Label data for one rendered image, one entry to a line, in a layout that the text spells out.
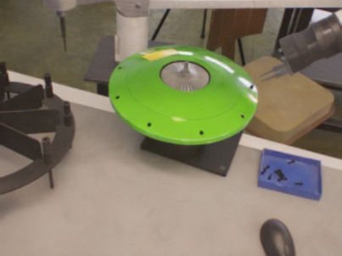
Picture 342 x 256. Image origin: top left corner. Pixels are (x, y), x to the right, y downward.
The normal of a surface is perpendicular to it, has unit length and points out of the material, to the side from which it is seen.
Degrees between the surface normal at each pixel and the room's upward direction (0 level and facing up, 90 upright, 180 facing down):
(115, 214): 0
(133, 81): 17
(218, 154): 0
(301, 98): 0
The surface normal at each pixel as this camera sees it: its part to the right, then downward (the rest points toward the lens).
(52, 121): 0.20, 0.61
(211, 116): 0.22, -0.47
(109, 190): 0.07, -0.74
